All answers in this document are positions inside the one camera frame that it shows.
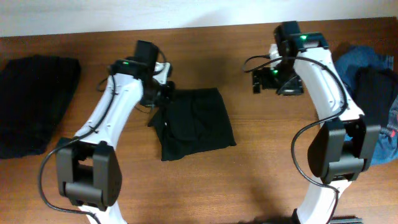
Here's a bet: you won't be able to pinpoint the black t-shirt with logo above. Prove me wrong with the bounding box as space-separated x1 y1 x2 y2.
148 88 236 161

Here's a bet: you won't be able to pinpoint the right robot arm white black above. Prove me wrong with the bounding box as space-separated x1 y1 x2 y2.
250 21 381 224

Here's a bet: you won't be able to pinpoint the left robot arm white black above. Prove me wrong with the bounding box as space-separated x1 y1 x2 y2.
55 40 174 223

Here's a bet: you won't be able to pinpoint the blue denim jeans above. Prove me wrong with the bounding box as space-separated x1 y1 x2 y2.
335 46 397 166

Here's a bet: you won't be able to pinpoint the dark garment on jeans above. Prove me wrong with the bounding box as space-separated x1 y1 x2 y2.
354 67 397 128

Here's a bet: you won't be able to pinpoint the folded black garment left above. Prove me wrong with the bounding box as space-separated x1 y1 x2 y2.
1 55 81 159

